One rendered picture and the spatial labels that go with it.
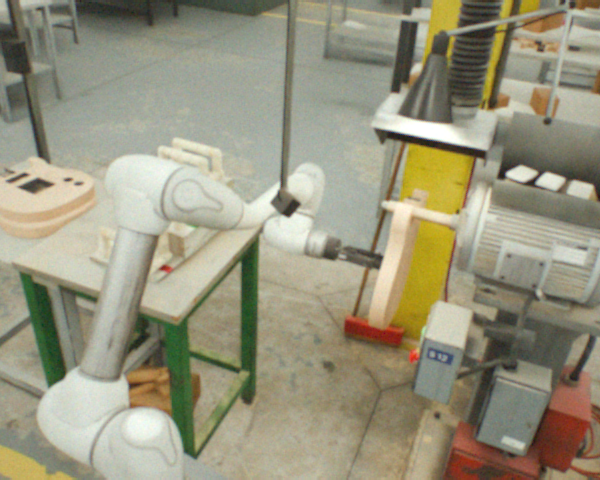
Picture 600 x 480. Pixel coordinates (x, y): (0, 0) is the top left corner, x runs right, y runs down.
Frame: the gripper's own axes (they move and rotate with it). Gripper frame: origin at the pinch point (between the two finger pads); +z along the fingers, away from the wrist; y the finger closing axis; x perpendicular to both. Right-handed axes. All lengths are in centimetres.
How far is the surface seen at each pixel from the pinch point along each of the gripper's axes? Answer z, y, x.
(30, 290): -109, 25, -36
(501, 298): 33.2, 13.5, 2.8
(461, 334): 25.7, 31.3, -4.4
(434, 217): 10.5, 9.7, 18.9
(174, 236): -69, 10, -8
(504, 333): 36.5, 13.1, -6.4
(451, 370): 25.7, 33.0, -13.5
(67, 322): -100, 16, -47
